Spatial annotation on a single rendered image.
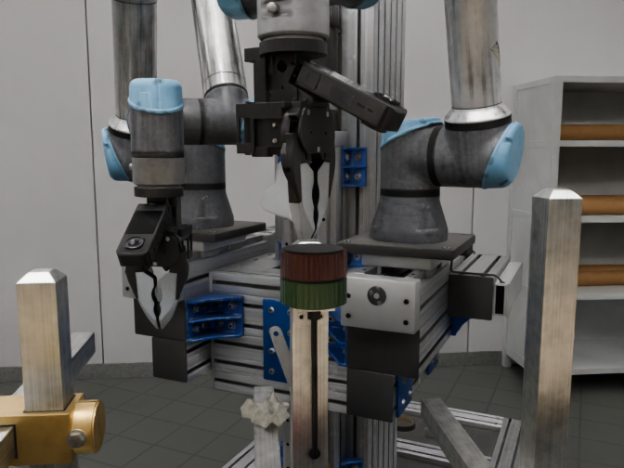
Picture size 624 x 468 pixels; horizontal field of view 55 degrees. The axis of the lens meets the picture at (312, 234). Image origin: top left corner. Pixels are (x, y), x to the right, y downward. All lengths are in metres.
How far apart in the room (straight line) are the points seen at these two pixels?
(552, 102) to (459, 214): 0.77
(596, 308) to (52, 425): 3.42
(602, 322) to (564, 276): 3.20
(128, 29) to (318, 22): 0.68
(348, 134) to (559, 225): 0.81
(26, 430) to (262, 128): 0.37
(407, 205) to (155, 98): 0.51
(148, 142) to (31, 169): 2.50
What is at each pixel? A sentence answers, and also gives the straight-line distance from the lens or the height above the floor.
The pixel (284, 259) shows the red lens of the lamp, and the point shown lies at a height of 1.12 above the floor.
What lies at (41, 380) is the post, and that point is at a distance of 0.63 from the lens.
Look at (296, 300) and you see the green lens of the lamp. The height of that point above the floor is 1.08.
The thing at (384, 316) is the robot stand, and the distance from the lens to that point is 1.04.
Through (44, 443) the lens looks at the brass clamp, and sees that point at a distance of 0.64.
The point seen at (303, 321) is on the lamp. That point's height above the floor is 1.05.
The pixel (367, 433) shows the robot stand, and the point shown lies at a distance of 1.51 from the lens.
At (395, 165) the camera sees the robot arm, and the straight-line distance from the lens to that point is 1.15.
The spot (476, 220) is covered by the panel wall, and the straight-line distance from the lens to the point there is 3.41.
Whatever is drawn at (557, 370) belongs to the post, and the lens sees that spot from 0.67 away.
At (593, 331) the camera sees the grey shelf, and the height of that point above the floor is 0.19.
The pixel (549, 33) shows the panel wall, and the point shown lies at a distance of 3.59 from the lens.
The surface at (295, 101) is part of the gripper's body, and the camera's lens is 0.62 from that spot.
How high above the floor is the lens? 1.21
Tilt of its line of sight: 8 degrees down
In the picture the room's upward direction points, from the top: straight up
